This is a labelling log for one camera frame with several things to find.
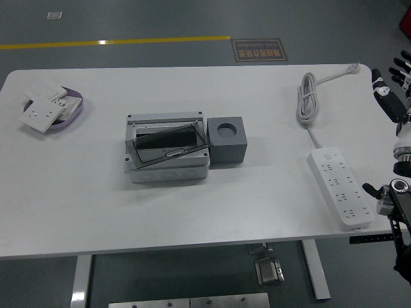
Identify grey electrical box clear lid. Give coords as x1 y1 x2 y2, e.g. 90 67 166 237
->
124 111 214 184

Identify steel base plate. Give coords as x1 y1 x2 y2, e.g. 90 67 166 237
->
189 292 270 308
108 297 191 308

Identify white table leg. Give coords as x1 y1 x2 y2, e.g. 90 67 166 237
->
301 239 331 301
70 255 93 308

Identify red object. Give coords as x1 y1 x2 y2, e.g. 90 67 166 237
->
398 6 411 36

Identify yellow floor tape line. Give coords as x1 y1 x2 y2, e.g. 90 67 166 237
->
0 35 231 51

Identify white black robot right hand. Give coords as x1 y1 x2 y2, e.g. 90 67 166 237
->
371 49 411 151

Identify purple tray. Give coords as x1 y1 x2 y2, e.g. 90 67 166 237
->
24 85 86 130

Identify metal bracket under table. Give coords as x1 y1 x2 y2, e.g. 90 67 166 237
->
246 243 274 255

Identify white wall switch plate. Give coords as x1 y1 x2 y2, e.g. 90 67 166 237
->
22 79 68 101

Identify grey cube with round hole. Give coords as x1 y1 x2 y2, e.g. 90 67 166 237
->
207 115 248 167

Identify black table control panel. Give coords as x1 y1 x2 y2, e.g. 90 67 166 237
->
349 233 394 244

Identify white coiled power cord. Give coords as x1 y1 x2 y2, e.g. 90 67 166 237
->
295 62 362 150

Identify metal floor socket box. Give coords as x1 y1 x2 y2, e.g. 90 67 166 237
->
254 256 286 286

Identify white socket plate with holes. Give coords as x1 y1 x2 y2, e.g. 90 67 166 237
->
51 95 83 122

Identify white wall socket plate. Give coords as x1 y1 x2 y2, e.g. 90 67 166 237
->
18 97 64 133

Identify brown floor sign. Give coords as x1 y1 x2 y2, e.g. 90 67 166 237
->
231 38 289 62

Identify white power strip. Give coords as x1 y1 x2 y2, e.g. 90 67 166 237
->
308 146 376 232

